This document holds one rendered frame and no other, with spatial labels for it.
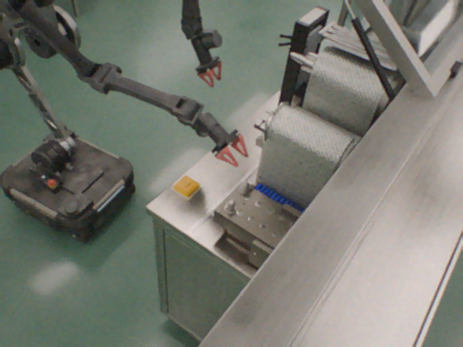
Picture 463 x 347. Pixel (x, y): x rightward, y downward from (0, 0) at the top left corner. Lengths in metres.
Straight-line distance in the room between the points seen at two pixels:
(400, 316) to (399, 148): 0.29
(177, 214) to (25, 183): 1.30
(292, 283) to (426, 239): 0.46
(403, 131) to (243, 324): 0.46
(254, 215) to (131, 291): 1.18
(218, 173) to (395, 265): 0.95
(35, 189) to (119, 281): 0.69
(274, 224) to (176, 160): 1.68
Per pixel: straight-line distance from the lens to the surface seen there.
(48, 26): 1.62
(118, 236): 2.61
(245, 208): 1.41
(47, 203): 2.53
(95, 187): 2.54
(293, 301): 0.54
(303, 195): 1.41
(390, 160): 0.74
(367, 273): 0.86
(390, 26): 0.88
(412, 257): 0.92
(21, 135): 3.34
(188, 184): 1.60
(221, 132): 1.44
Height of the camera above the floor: 2.13
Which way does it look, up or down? 47 degrees down
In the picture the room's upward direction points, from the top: 7 degrees clockwise
